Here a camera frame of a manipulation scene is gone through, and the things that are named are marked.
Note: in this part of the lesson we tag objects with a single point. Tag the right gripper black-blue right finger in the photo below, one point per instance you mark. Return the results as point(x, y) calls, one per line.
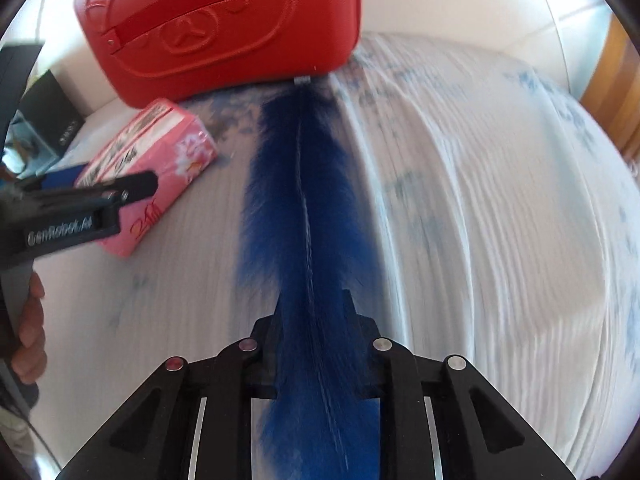
point(443, 419)

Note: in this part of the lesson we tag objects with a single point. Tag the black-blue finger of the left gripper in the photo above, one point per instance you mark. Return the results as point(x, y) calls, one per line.
point(62, 178)
point(125, 187)

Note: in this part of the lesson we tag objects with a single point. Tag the person's left hand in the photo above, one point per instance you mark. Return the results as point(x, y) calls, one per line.
point(30, 359)

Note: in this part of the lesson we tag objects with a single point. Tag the black gift box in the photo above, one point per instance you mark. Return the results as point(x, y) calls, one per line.
point(42, 129)

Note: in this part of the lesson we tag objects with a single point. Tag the red bear carry case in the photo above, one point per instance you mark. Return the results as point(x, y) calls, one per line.
point(173, 49)

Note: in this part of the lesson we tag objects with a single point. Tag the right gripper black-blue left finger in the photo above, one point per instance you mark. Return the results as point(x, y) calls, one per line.
point(188, 420)

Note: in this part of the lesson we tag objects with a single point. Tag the white floral bed sheet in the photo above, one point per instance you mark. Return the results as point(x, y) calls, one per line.
point(507, 222)

